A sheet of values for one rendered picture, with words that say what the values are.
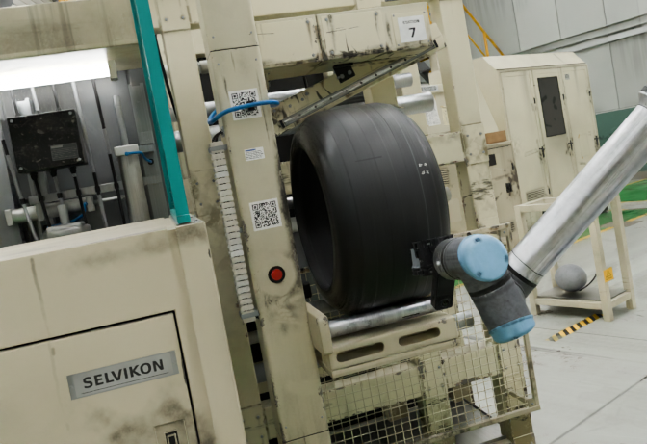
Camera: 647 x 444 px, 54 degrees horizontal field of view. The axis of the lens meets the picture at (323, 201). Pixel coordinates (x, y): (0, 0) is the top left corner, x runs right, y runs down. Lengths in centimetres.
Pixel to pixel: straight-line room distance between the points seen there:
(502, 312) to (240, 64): 90
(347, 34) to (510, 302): 108
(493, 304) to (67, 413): 77
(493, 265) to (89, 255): 73
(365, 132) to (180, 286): 79
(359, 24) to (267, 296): 90
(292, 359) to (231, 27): 88
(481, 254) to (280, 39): 102
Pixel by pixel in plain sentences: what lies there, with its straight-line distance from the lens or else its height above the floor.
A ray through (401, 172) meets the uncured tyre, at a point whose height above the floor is 127.
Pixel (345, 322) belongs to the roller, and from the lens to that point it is 166.
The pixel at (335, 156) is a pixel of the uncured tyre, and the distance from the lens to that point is 155.
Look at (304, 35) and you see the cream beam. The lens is 201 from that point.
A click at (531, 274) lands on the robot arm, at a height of 102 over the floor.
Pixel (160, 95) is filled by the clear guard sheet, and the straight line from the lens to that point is 96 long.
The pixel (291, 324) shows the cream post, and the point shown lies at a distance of 170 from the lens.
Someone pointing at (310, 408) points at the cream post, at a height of 69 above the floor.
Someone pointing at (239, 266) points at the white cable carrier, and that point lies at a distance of 167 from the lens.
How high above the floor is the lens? 131
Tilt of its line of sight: 3 degrees down
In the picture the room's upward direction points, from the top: 10 degrees counter-clockwise
